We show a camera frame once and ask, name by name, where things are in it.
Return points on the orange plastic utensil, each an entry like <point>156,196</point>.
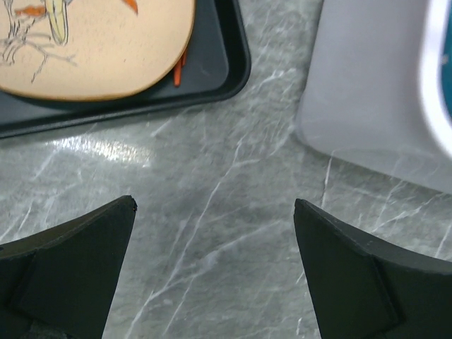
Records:
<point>177,75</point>

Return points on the blue polka dot plate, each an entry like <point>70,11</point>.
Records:
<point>445,65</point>

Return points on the white plastic bin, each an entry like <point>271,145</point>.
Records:
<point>374,94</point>

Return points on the black plastic tray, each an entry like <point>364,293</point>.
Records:
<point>217,68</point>

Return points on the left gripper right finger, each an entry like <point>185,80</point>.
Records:
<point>364,287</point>

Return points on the beige bird plate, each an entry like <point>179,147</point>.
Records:
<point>90,50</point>

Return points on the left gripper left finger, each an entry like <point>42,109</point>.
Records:
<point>65,277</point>

